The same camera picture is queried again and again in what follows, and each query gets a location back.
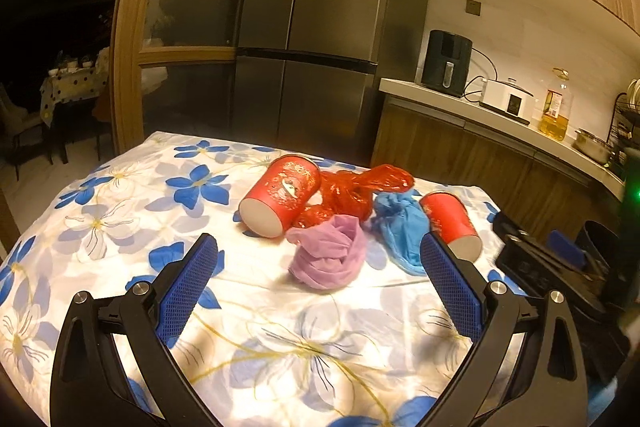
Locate dark chair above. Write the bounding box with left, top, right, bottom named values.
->
left=0, top=84, right=53, bottom=180

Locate grey steel refrigerator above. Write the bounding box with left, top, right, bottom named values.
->
left=232, top=0, right=432, bottom=168

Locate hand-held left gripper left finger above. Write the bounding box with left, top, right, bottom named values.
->
left=50, top=233, right=221, bottom=427

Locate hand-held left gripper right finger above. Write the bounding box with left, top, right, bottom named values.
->
left=415, top=232, right=590, bottom=427

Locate cooking oil bottle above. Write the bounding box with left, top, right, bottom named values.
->
left=539, top=68, right=572, bottom=142

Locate red plastic bag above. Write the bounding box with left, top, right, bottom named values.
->
left=295, top=163, right=416, bottom=233

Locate table with dotted cloth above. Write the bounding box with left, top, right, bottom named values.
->
left=40, top=49, right=111, bottom=128

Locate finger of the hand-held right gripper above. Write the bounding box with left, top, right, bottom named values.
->
left=547, top=230, right=588, bottom=273
left=492, top=210, right=616, bottom=313

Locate red paper cup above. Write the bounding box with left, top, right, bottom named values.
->
left=237, top=153, right=322, bottom=239
left=419, top=191, right=483, bottom=262

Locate wooden lower kitchen cabinet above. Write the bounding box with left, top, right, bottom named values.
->
left=370, top=78, right=626, bottom=228

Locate black dish rack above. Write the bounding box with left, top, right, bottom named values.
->
left=607, top=79, right=640, bottom=168

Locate white electric cooker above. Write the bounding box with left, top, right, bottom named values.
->
left=479, top=78, right=535, bottom=124

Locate steel bowl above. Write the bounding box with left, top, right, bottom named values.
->
left=574, top=129, right=616, bottom=165

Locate pink plastic bag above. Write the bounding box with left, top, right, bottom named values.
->
left=286, top=214, right=367, bottom=291

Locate black trash bin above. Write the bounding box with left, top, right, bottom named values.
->
left=575, top=219, right=626, bottom=303

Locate wooden glass door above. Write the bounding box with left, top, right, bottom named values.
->
left=111, top=0, right=261, bottom=155

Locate blue floral cloth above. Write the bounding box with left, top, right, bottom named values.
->
left=0, top=131, right=531, bottom=427

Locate black air fryer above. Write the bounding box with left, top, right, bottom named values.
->
left=421, top=29, right=473, bottom=98

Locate blue plastic shoe cover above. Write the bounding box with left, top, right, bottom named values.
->
left=372, top=192, right=432, bottom=277

